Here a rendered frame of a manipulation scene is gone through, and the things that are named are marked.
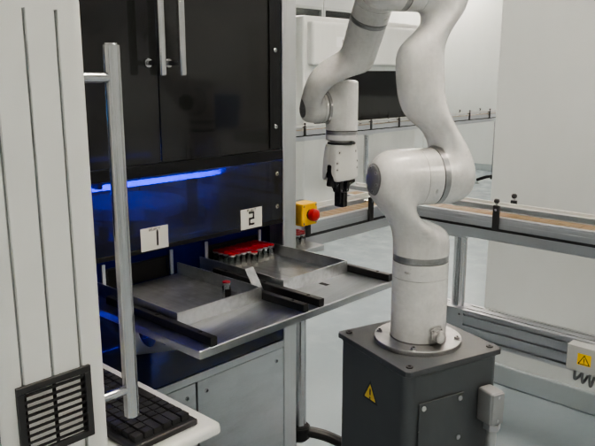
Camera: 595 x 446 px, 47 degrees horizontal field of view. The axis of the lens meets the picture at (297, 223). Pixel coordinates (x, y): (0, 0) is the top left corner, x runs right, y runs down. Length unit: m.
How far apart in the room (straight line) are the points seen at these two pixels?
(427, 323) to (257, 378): 0.84
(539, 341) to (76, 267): 1.89
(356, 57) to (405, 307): 0.61
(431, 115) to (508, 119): 1.76
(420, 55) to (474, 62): 9.30
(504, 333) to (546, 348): 0.16
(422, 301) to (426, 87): 0.44
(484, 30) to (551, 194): 7.68
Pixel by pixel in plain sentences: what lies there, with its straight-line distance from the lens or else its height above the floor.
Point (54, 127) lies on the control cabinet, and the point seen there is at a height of 1.36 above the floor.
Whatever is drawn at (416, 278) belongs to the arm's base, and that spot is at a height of 1.02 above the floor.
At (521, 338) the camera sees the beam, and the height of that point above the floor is 0.50.
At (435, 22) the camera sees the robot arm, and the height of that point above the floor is 1.54.
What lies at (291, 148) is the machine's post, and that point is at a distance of 2.11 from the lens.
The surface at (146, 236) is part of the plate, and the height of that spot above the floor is 1.03.
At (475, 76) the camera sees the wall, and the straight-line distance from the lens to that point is 10.72.
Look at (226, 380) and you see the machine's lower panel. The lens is 2.10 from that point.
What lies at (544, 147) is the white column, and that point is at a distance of 3.12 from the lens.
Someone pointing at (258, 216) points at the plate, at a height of 1.02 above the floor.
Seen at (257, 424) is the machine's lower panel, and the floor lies 0.35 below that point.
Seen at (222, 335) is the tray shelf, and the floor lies 0.88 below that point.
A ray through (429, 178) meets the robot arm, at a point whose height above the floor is 1.23.
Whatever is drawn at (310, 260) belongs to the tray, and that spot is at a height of 0.89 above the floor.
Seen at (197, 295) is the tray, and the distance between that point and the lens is 1.78.
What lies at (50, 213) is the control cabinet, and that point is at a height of 1.24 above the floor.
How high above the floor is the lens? 1.44
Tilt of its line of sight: 12 degrees down
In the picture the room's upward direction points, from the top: straight up
